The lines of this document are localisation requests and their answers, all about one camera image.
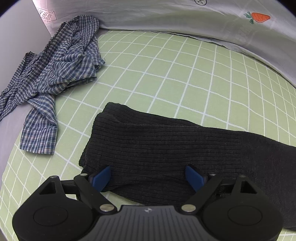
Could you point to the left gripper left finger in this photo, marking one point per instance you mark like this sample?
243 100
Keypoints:
90 187

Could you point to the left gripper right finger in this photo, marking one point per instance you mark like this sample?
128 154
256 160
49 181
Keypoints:
204 185

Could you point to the black ribbed knit garment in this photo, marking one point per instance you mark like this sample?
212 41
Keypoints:
148 155

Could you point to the green grid bed sheet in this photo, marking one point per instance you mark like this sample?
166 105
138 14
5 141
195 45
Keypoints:
164 74

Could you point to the blue plaid shirt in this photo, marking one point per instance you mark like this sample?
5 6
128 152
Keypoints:
70 58

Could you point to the grey carrot print pillow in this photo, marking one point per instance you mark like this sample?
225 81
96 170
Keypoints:
264 30

